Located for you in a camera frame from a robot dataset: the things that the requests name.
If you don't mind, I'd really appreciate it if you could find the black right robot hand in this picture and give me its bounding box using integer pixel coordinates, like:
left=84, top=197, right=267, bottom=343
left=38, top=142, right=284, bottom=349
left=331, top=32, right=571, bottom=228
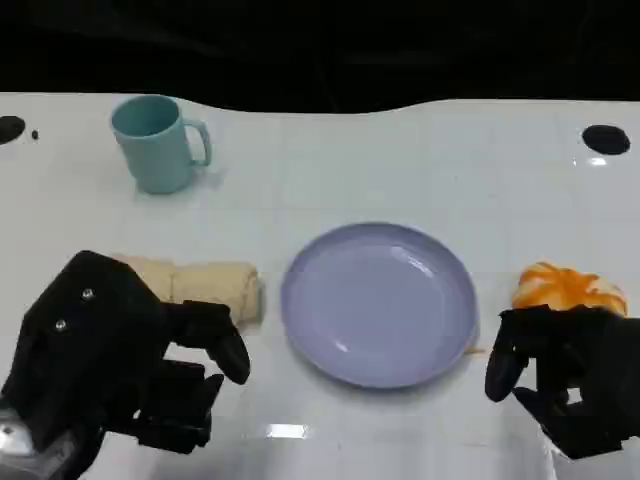
left=484, top=304, right=640, bottom=459

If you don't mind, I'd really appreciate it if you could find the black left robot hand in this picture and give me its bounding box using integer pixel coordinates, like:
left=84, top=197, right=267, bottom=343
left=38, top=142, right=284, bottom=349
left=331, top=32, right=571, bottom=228
left=132, top=299, right=251, bottom=455

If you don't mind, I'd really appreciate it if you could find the beige towel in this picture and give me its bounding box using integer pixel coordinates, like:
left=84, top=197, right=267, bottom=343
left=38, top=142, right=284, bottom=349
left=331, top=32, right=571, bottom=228
left=110, top=253, right=265, bottom=326

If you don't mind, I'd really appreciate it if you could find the orange and white bread roll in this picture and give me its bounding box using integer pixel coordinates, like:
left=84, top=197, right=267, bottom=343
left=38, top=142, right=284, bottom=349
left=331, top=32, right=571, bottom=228
left=510, top=259, right=629, bottom=317

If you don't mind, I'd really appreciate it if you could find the lilac plate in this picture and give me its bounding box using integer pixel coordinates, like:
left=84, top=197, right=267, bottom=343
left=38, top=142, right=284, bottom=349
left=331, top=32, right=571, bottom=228
left=279, top=222, right=481, bottom=391

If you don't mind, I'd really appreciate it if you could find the pale green mug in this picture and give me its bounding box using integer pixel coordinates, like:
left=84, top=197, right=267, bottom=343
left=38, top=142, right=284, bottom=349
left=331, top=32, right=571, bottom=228
left=109, top=94, right=213, bottom=195

